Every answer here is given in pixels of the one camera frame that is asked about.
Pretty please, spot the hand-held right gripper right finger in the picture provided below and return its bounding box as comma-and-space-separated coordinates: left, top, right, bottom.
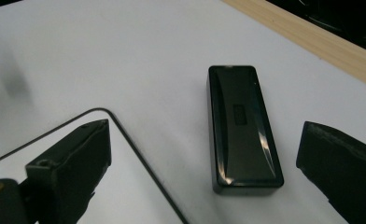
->
295, 120, 366, 224

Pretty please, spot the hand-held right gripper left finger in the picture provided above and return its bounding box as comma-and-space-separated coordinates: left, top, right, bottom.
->
25, 119, 112, 224

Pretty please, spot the small handheld whiteboard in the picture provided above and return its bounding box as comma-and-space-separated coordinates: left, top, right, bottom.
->
0, 107, 190, 224

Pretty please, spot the black whiteboard eraser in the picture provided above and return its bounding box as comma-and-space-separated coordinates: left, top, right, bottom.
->
206, 64, 285, 197

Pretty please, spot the light wooden table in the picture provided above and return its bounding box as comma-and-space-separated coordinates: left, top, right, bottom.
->
221, 0, 366, 93

